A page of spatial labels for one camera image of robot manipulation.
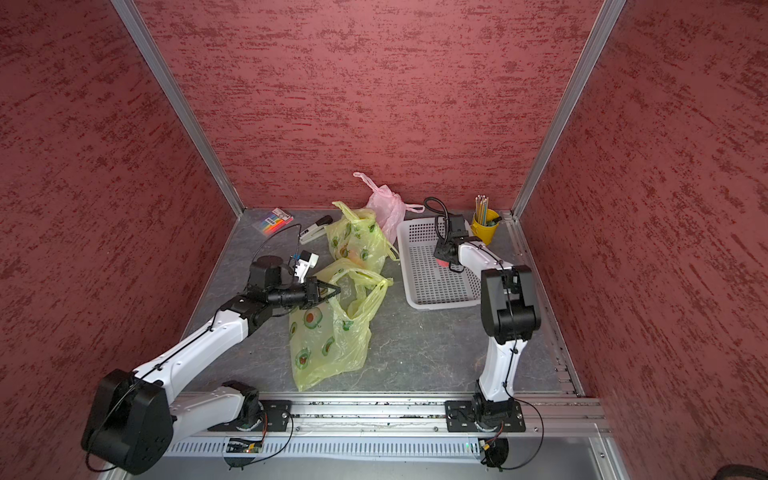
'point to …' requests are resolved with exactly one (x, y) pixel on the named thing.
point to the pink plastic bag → (388, 208)
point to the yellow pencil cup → (486, 232)
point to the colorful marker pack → (277, 219)
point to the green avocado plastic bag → (358, 239)
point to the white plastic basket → (429, 282)
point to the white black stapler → (316, 230)
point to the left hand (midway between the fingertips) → (338, 296)
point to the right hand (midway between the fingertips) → (442, 254)
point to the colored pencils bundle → (481, 206)
